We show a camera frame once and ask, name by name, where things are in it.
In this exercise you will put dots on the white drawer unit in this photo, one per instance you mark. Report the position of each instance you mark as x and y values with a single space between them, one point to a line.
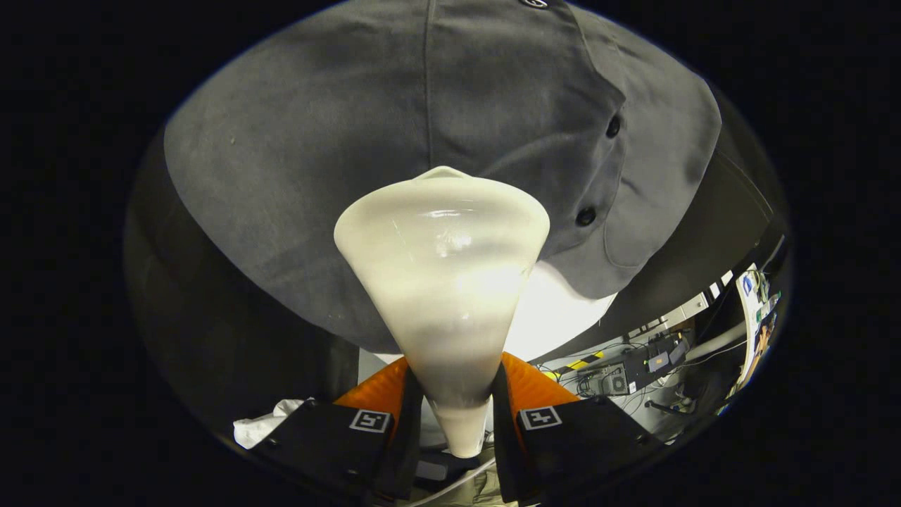
686 310

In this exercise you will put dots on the white mannequin torso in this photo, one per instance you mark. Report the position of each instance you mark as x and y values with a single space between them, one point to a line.
556 317

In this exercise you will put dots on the black electronics box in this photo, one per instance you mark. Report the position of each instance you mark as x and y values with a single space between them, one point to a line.
654 360

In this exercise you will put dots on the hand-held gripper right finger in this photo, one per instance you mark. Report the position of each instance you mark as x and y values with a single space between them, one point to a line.
504 451

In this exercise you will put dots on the grey button shirt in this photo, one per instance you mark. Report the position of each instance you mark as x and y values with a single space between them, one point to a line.
352 105

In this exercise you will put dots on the khaki cloth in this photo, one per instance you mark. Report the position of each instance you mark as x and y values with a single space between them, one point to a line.
475 493

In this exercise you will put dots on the yellow black striped tape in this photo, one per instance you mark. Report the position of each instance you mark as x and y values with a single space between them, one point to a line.
581 363

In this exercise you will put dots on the white crumpled cloth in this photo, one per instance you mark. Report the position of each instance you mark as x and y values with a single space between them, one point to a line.
260 426

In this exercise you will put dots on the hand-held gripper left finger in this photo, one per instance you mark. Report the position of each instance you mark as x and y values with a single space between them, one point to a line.
407 451

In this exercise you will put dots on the white cluttered desk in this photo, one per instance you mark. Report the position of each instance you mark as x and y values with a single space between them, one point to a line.
752 317

